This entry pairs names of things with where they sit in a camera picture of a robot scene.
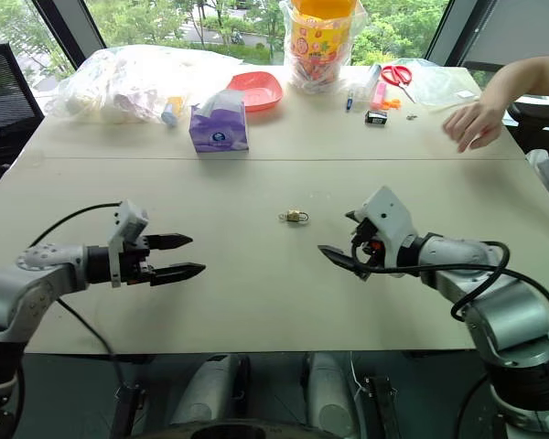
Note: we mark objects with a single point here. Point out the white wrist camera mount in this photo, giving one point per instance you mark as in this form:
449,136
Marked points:
127,221
391,219

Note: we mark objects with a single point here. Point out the black bracket under table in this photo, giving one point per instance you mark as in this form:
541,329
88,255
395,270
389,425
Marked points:
127,411
384,407

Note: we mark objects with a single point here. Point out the small orange plastic piece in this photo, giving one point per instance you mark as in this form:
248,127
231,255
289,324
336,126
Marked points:
391,104

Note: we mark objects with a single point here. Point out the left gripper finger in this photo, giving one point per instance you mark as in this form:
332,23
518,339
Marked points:
171,241
178,272

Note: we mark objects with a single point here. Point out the small brass padlock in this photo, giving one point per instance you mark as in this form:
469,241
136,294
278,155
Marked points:
295,216

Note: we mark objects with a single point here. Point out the person's bare forearm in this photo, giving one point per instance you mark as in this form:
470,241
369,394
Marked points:
519,78

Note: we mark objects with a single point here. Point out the pink rectangular eraser block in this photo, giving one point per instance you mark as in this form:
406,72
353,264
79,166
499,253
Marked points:
379,95

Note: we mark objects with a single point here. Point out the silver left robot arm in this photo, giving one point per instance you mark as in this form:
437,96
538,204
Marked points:
32,285

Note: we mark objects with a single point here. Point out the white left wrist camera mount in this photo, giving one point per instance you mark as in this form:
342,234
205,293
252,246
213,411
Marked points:
127,221

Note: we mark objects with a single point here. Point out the dark office chair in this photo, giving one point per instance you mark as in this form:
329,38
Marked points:
535,116

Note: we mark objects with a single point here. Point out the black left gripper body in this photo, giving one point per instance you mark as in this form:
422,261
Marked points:
135,270

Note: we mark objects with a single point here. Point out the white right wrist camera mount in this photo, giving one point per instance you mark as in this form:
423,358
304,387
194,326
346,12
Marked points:
391,219

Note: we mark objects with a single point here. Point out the flat clear plastic bag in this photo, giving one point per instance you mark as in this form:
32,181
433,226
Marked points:
439,82

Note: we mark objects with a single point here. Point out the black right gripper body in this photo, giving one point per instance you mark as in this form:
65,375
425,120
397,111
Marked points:
365,238

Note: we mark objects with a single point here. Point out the red plastic bowl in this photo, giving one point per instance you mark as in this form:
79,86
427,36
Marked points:
261,89

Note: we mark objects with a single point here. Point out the clear plastic tube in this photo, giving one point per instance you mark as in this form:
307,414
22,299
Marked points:
370,80

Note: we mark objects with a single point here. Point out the person's bare hand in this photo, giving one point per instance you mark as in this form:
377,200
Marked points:
473,123

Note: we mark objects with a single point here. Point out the blue pen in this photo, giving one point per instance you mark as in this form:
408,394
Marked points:
349,101

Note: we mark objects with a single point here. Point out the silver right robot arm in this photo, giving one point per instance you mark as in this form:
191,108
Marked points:
503,311

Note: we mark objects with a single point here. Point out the silver robot leg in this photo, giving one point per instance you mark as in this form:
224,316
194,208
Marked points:
210,388
331,393

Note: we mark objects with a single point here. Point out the purple tissue box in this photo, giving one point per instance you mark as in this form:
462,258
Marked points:
217,130

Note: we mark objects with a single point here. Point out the dark window frame post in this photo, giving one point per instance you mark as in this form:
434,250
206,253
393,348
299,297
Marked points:
68,32
446,32

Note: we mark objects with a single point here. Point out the candy jar with orange lid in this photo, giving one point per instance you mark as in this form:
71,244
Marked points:
318,43

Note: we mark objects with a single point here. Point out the black mesh office chair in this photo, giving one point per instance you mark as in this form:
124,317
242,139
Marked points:
7,100

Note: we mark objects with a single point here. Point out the small black box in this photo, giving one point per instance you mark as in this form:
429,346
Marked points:
376,118

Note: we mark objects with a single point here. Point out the large clear plastic bag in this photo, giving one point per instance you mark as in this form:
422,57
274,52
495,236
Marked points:
123,82

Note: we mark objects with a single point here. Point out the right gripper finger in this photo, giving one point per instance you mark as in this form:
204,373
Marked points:
354,216
341,260

